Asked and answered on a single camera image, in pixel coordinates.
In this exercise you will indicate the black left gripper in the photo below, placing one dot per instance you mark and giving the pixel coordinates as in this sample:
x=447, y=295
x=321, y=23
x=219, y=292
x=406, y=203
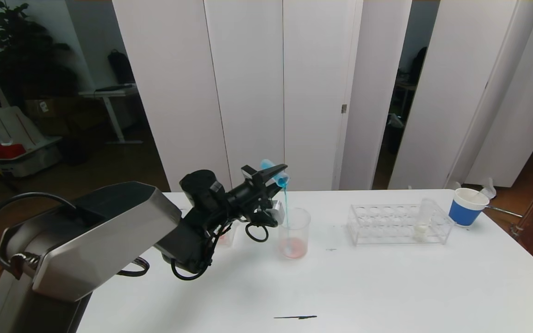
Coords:
x=249, y=175

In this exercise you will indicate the test tube with blue liquid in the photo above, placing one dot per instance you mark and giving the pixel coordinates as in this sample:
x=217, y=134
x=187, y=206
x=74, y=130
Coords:
x=284, y=179

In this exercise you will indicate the clear conical test tube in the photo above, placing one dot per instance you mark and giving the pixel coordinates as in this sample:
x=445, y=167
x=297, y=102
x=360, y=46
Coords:
x=484, y=189

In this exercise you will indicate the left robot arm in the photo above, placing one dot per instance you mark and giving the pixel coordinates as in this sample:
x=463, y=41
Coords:
x=100, y=231

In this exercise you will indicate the clear acrylic tube rack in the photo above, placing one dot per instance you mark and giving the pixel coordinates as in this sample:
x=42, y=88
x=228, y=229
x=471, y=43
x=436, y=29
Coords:
x=232, y=236
x=382, y=226

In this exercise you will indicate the clear plastic beaker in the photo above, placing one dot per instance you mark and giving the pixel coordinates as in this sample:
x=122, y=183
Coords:
x=296, y=245

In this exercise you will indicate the test tube with yellowish liquid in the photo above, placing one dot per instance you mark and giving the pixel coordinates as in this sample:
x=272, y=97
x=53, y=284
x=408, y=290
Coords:
x=423, y=229

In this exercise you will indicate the white folding screen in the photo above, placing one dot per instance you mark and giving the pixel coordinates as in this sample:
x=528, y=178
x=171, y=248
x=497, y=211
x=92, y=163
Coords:
x=456, y=92
x=248, y=92

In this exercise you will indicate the dark office chair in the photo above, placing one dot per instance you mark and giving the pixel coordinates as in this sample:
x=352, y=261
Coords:
x=418, y=64

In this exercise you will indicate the white desk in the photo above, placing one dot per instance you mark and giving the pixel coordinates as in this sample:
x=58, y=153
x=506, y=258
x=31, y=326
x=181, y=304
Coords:
x=109, y=90

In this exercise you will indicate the black backpack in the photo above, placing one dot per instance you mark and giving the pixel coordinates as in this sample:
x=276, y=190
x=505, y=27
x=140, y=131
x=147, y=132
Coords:
x=120, y=67

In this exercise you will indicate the blue white paper cup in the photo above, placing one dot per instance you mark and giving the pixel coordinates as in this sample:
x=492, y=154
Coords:
x=463, y=213

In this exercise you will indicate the brown cardboard box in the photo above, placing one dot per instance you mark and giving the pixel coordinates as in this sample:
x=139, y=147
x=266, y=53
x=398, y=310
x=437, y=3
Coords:
x=46, y=113

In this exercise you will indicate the white machine base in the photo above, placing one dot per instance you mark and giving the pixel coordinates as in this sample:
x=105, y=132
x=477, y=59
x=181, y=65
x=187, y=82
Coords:
x=30, y=159

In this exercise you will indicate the green potted plant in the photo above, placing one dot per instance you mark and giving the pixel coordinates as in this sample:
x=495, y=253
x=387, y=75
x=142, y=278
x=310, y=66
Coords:
x=21, y=46

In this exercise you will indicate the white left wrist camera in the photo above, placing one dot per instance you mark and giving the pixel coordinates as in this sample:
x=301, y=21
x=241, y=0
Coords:
x=278, y=210

